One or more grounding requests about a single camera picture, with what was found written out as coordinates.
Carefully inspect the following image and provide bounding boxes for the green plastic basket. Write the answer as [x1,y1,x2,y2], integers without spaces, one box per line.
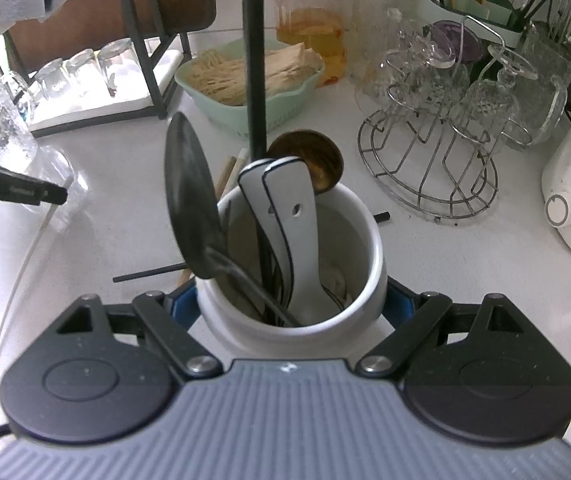
[174,49,327,142]

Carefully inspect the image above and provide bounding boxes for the crystal goblet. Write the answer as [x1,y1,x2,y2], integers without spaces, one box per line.
[460,42,539,156]

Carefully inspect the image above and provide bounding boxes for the clear glass jug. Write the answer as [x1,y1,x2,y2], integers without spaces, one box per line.
[350,0,406,101]

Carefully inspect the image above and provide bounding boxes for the dried thin noodles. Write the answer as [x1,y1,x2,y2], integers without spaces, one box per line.
[185,49,266,107]

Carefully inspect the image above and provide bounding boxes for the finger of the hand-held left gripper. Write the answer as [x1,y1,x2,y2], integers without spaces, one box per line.
[0,153,69,206]

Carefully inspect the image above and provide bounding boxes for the white chopstick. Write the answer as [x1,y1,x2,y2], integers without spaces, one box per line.
[0,204,62,376]

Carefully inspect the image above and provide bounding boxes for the white ceramic jar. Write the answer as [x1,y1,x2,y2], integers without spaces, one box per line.
[196,182,389,348]

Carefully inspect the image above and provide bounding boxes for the plastic jar red lid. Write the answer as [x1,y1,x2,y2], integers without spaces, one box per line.
[272,0,350,83]

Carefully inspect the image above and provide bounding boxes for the black metal dish rack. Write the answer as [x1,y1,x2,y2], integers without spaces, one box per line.
[0,0,193,121]

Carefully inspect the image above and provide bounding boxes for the steel spoon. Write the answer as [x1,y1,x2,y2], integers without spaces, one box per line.
[164,111,302,327]

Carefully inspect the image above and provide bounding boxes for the clear glass cup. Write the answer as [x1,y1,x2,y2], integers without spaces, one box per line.
[383,7,459,106]

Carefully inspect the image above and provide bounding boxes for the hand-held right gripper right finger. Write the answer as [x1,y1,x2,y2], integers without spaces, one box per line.
[355,276,526,378]

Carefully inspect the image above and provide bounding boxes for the white ceramic spoon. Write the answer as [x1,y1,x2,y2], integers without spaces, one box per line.
[238,157,296,311]
[262,156,346,326]

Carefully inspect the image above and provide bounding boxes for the wooden cutting board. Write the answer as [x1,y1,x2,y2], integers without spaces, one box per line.
[5,0,217,68]

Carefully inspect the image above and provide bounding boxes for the purple lid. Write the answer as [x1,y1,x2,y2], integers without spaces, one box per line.
[430,20,483,66]

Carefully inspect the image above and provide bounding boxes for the clear drinking glass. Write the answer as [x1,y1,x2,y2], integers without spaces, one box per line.
[65,47,103,100]
[32,57,73,106]
[98,37,138,97]

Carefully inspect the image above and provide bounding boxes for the brown wooden spoon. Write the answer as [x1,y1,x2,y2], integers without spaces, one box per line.
[268,131,345,194]

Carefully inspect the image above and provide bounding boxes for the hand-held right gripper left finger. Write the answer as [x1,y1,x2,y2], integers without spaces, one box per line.
[55,285,225,380]

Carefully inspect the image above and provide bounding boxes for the tall textured glass pitcher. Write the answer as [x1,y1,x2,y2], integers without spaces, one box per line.
[508,22,569,148]

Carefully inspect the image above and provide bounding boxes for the dried flat beancurd strips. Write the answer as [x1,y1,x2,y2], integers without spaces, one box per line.
[260,42,322,96]

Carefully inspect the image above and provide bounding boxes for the wire cup rack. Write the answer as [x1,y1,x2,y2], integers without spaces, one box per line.
[357,15,533,220]

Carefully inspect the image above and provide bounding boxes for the black chopstick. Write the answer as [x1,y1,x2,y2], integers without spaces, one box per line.
[112,211,391,283]
[242,0,278,323]

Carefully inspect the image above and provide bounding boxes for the white drip tray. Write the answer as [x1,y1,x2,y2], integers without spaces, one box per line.
[30,57,193,139]

